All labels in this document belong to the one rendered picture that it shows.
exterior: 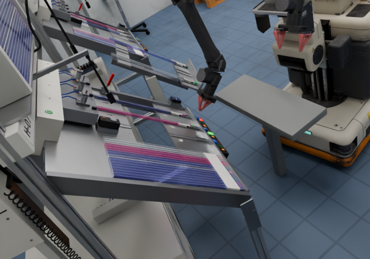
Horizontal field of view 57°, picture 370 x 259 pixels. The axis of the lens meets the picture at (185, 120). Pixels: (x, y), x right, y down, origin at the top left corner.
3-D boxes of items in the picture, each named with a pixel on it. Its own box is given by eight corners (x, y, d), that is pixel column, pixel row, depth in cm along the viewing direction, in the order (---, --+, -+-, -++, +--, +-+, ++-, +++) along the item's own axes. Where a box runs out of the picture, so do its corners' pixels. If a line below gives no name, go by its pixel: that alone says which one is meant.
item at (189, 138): (182, 114, 179) (185, 109, 178) (242, 199, 126) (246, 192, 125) (150, 107, 170) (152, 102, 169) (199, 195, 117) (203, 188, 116)
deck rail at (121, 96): (181, 117, 182) (185, 107, 180) (183, 119, 181) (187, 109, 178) (40, 87, 148) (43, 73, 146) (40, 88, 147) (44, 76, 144)
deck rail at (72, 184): (241, 204, 128) (249, 192, 126) (244, 208, 126) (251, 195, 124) (41, 188, 94) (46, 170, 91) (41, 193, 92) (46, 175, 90)
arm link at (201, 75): (227, 60, 162) (213, 60, 168) (210, 56, 154) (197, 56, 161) (223, 85, 163) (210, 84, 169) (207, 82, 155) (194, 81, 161)
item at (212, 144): (183, 119, 181) (188, 107, 178) (241, 204, 128) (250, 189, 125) (180, 119, 180) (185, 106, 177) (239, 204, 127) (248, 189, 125)
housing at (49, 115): (49, 93, 149) (58, 63, 144) (53, 157, 110) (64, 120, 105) (30, 88, 145) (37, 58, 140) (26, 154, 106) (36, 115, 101)
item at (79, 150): (114, 104, 162) (117, 94, 160) (150, 197, 109) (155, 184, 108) (41, 88, 146) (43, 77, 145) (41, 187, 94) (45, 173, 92)
